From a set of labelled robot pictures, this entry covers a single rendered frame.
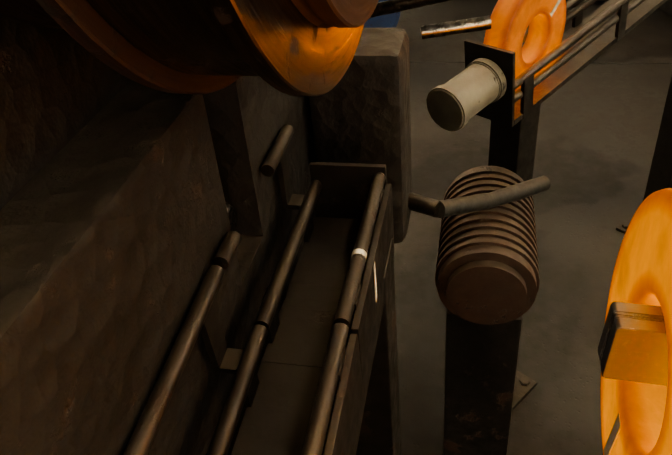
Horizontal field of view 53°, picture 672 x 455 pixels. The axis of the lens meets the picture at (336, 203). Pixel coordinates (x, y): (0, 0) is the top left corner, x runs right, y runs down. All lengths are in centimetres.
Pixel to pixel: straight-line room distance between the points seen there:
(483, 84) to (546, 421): 70
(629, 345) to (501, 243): 56
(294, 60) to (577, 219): 153
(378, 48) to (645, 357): 45
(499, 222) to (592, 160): 119
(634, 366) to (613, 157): 179
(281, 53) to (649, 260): 18
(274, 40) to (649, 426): 23
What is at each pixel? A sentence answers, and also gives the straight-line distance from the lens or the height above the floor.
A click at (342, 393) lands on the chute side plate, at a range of 46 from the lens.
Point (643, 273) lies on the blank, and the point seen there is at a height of 86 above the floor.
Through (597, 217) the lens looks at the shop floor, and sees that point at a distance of 182.
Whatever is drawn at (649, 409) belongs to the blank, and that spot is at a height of 80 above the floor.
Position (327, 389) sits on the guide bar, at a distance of 45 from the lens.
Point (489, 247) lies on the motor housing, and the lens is 83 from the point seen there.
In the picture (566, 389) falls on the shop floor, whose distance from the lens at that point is 139.
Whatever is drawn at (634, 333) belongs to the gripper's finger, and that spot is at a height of 86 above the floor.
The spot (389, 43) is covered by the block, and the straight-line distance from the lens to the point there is 68.
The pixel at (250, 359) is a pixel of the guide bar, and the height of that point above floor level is 70.
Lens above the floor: 106
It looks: 35 degrees down
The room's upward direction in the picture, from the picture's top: 6 degrees counter-clockwise
